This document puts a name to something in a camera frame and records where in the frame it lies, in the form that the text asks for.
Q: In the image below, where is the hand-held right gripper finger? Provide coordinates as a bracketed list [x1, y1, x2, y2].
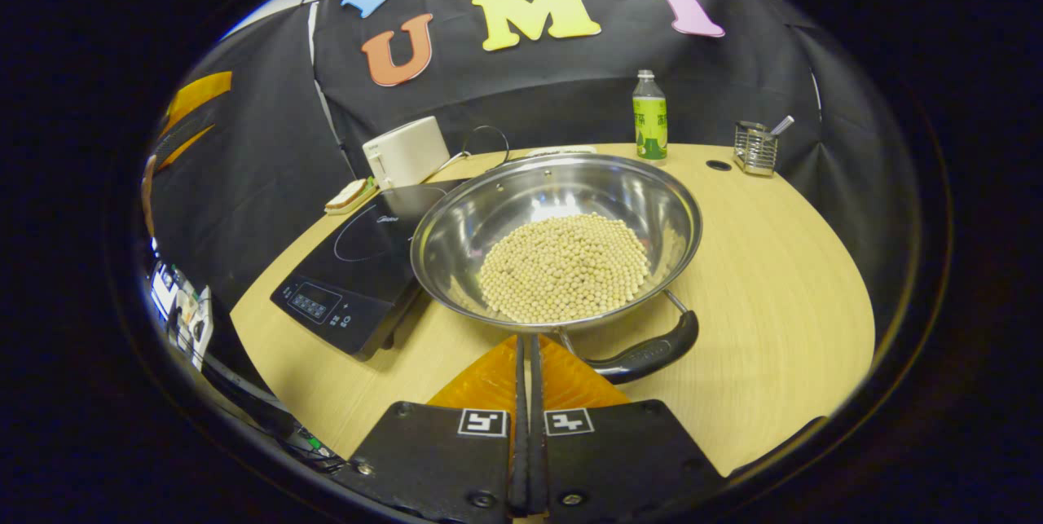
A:
[531, 334, 726, 518]
[338, 334, 530, 522]

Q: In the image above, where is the black induction cooktop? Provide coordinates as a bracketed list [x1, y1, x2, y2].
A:
[271, 179, 469, 360]

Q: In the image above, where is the stainless steel pot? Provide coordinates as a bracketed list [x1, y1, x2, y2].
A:
[410, 153, 702, 385]

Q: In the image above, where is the white equipment box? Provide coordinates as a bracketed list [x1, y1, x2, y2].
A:
[151, 259, 214, 370]

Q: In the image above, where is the sandwich bread on small plate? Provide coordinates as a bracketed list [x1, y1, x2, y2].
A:
[324, 178, 380, 216]

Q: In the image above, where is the pile of beige soybeans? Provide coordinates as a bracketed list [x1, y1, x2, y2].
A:
[478, 213, 651, 324]

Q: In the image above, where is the white toaster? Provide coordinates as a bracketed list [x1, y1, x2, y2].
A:
[363, 117, 451, 189]

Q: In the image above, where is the green label drink bottle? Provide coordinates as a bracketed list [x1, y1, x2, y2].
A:
[632, 70, 669, 161]

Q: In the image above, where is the dark cable bundle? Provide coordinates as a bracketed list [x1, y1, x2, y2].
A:
[204, 361, 343, 472]

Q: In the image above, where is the black power cable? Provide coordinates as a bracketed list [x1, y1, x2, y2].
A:
[428, 125, 511, 183]

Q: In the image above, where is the metal wire utensil holder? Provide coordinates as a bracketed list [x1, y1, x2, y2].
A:
[733, 121, 779, 177]

